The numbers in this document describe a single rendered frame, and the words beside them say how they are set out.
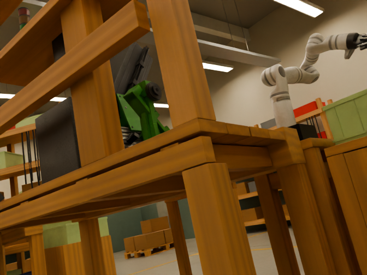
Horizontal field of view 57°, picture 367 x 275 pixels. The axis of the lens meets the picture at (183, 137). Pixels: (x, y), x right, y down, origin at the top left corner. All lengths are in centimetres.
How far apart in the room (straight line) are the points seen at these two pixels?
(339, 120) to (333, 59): 580
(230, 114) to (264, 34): 204
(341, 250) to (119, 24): 115
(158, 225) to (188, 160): 749
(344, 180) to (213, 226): 71
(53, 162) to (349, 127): 125
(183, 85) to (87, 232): 154
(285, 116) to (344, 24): 572
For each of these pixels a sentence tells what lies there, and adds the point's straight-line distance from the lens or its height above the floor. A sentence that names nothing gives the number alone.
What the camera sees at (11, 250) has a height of 68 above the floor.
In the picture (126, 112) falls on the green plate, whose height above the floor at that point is 117.
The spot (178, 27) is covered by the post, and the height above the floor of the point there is 115.
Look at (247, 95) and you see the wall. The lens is 829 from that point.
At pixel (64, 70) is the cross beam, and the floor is 122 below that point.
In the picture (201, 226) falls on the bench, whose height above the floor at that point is 61.
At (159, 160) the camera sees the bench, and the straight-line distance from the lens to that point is 95.
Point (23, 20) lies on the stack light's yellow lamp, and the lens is 181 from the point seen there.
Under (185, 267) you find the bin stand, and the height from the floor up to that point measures 38.
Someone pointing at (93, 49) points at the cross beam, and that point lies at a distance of 116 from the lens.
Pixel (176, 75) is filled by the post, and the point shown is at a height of 102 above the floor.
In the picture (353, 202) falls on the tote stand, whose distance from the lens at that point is 144.
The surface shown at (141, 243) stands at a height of 28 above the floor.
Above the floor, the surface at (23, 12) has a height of 170.
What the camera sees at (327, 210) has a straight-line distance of 149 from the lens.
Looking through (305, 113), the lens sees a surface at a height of 203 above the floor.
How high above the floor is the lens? 64
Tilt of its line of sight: 13 degrees up
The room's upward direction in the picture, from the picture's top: 12 degrees counter-clockwise
